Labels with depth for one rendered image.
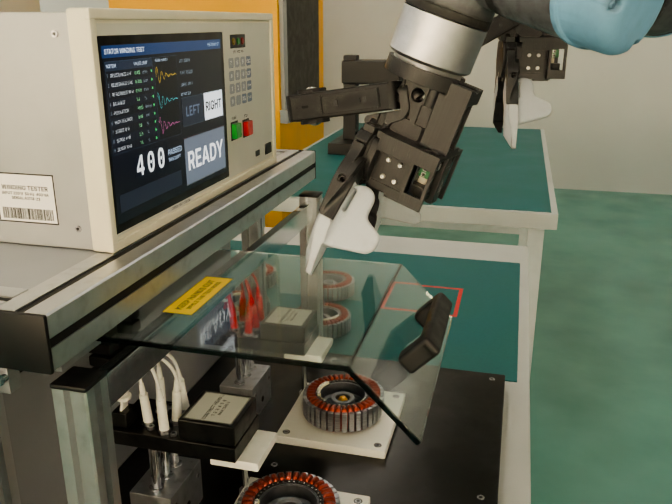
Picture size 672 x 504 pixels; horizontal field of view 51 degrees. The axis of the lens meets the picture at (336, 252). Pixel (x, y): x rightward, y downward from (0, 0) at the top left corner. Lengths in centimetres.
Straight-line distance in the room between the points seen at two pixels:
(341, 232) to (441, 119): 13
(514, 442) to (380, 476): 22
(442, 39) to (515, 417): 66
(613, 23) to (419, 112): 18
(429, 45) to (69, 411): 40
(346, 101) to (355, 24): 543
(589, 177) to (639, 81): 82
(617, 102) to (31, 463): 554
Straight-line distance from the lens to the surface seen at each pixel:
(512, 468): 99
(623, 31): 54
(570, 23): 54
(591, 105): 598
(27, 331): 54
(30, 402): 79
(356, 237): 61
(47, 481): 84
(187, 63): 76
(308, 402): 98
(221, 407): 77
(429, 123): 62
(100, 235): 64
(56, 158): 65
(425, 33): 60
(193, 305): 65
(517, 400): 115
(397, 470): 93
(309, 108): 66
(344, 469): 93
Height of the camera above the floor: 131
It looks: 18 degrees down
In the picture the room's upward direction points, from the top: straight up
